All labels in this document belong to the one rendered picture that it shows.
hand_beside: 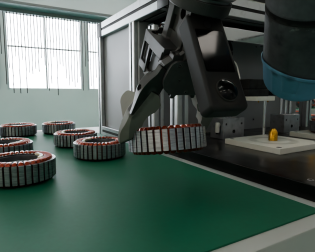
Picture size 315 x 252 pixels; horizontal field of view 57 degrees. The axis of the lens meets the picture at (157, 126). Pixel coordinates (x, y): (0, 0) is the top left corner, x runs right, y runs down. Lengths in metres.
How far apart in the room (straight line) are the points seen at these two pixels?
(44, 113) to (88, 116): 1.01
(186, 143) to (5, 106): 6.53
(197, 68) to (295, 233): 0.19
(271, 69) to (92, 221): 0.25
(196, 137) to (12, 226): 0.23
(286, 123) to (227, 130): 0.24
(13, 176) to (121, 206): 0.17
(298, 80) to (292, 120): 0.65
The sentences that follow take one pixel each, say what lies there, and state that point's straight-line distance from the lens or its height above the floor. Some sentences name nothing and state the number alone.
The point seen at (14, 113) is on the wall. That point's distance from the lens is 6.86.
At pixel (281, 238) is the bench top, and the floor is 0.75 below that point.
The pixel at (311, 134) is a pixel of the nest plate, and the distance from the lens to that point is 0.85.
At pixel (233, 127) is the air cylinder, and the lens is 0.78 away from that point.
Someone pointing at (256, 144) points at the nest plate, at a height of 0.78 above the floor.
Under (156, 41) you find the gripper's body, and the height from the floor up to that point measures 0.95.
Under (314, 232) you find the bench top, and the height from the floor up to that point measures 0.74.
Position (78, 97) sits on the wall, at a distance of 7.09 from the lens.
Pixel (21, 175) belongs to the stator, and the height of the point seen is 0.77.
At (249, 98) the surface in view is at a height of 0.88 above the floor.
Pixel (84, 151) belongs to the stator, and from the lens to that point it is 0.61.
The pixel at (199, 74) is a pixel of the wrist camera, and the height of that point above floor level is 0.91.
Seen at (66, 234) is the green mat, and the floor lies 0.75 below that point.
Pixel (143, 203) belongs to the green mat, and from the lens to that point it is 0.38.
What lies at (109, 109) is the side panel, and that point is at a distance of 0.96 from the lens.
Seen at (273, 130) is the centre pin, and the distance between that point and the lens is 0.70.
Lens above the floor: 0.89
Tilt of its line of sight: 6 degrees down
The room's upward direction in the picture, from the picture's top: straight up
